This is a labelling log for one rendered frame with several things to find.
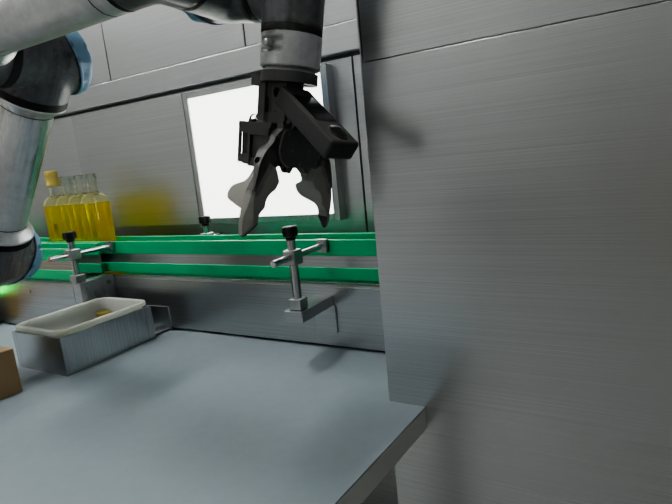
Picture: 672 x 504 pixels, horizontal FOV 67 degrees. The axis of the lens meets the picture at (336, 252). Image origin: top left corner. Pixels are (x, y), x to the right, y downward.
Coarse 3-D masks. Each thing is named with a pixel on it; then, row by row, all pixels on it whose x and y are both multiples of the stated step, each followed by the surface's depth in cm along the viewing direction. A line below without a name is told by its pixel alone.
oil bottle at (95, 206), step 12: (96, 192) 136; (84, 204) 135; (96, 204) 134; (108, 204) 137; (84, 216) 136; (96, 216) 134; (108, 216) 138; (96, 228) 135; (108, 228) 138; (96, 240) 136; (108, 240) 138
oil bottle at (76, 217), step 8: (72, 200) 138; (80, 200) 137; (72, 208) 138; (80, 208) 137; (72, 216) 139; (80, 216) 137; (72, 224) 140; (80, 224) 138; (80, 232) 138; (80, 240) 139
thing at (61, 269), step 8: (40, 248) 131; (48, 248) 129; (56, 248) 128; (64, 248) 126; (48, 256) 129; (40, 264) 132; (48, 264) 130; (56, 264) 129; (64, 264) 127; (40, 272) 132; (48, 272) 130; (56, 272) 129; (64, 272) 127; (72, 272) 125
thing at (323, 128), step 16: (288, 96) 60; (304, 96) 61; (288, 112) 60; (304, 112) 58; (320, 112) 60; (304, 128) 58; (320, 128) 57; (336, 128) 57; (320, 144) 57; (336, 144) 56; (352, 144) 58
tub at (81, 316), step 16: (80, 304) 119; (96, 304) 122; (112, 304) 122; (128, 304) 119; (144, 304) 115; (32, 320) 109; (48, 320) 112; (64, 320) 115; (80, 320) 119; (96, 320) 105
